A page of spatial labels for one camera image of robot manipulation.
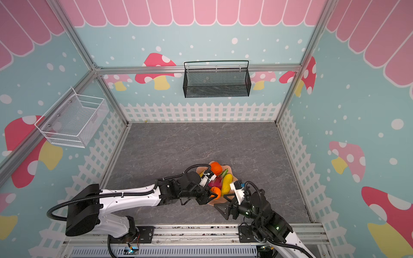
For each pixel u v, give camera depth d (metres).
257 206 0.56
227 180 0.85
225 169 0.90
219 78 0.95
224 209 0.63
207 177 0.67
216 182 0.82
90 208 0.41
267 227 0.56
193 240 0.74
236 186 0.66
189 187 0.59
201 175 0.66
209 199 0.69
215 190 0.75
